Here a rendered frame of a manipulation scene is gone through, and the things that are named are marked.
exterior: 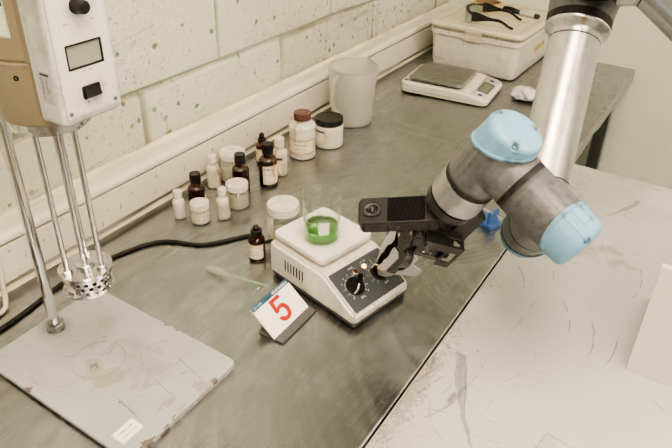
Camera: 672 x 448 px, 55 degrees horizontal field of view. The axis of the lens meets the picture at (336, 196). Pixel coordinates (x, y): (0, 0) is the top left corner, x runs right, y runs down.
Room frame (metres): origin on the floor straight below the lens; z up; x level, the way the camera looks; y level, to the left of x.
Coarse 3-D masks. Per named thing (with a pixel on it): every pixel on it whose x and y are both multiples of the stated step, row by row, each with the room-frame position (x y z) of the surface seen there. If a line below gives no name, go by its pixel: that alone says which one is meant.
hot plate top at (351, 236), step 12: (288, 228) 0.89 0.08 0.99; (300, 228) 0.89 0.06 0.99; (348, 228) 0.90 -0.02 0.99; (288, 240) 0.86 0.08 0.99; (300, 240) 0.86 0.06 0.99; (348, 240) 0.86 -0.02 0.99; (360, 240) 0.86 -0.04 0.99; (300, 252) 0.84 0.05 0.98; (312, 252) 0.83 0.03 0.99; (324, 252) 0.83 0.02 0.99; (336, 252) 0.83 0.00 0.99
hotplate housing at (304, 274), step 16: (368, 240) 0.89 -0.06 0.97; (272, 256) 0.88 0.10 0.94; (288, 256) 0.85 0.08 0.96; (304, 256) 0.84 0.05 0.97; (352, 256) 0.85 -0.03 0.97; (288, 272) 0.85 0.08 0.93; (304, 272) 0.82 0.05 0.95; (320, 272) 0.80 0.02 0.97; (304, 288) 0.82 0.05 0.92; (320, 288) 0.80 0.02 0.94; (336, 288) 0.78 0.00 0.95; (400, 288) 0.82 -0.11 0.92; (320, 304) 0.80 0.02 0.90; (336, 304) 0.77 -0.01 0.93; (384, 304) 0.80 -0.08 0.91; (352, 320) 0.75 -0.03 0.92
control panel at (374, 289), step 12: (372, 252) 0.86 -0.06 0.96; (348, 264) 0.83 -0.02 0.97; (360, 264) 0.83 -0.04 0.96; (336, 276) 0.80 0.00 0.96; (348, 276) 0.81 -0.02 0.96; (372, 276) 0.82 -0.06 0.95; (396, 276) 0.84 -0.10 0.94; (372, 288) 0.80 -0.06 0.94; (384, 288) 0.81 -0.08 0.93; (348, 300) 0.77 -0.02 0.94; (360, 300) 0.77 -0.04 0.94; (372, 300) 0.78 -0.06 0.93
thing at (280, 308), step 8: (288, 288) 0.80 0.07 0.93; (272, 296) 0.78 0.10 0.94; (280, 296) 0.79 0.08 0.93; (288, 296) 0.79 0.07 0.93; (296, 296) 0.80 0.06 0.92; (264, 304) 0.76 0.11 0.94; (272, 304) 0.77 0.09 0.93; (280, 304) 0.77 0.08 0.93; (288, 304) 0.78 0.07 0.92; (296, 304) 0.79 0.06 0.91; (304, 304) 0.79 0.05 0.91; (256, 312) 0.74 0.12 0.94; (264, 312) 0.75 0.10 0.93; (272, 312) 0.75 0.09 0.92; (280, 312) 0.76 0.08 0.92; (288, 312) 0.77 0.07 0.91; (296, 312) 0.77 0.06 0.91; (264, 320) 0.74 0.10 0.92; (272, 320) 0.74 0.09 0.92; (280, 320) 0.75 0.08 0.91; (288, 320) 0.76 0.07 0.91; (272, 328) 0.73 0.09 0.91
